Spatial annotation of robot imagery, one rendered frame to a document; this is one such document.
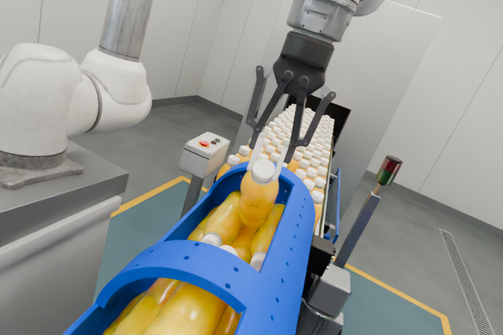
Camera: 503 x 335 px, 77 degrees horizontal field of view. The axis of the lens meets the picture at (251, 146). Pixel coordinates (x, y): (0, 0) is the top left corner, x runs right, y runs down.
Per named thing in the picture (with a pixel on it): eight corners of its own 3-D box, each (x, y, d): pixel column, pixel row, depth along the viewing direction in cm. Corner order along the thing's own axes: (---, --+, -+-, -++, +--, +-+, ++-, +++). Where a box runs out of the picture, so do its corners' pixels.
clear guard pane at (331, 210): (289, 327, 133) (336, 235, 117) (308, 233, 206) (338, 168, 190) (290, 328, 133) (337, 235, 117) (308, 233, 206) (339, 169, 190)
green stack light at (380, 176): (375, 180, 119) (381, 169, 118) (373, 175, 125) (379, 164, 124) (392, 187, 118) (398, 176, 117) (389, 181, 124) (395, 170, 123)
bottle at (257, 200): (243, 193, 74) (248, 152, 58) (272, 201, 74) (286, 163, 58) (234, 221, 70) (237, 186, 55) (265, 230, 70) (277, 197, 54)
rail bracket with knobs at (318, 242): (293, 268, 99) (305, 241, 95) (296, 255, 106) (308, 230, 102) (322, 283, 97) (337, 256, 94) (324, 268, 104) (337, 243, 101)
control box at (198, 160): (177, 168, 112) (185, 142, 109) (200, 152, 131) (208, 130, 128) (203, 179, 111) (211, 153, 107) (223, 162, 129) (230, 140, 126)
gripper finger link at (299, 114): (302, 75, 52) (311, 76, 51) (292, 141, 55) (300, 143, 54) (299, 76, 48) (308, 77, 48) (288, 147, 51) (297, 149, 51)
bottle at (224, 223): (226, 189, 82) (194, 223, 65) (252, 191, 80) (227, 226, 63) (228, 214, 84) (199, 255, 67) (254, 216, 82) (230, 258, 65)
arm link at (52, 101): (-35, 130, 68) (-25, 27, 62) (49, 125, 84) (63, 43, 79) (10, 162, 63) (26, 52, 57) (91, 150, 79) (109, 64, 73)
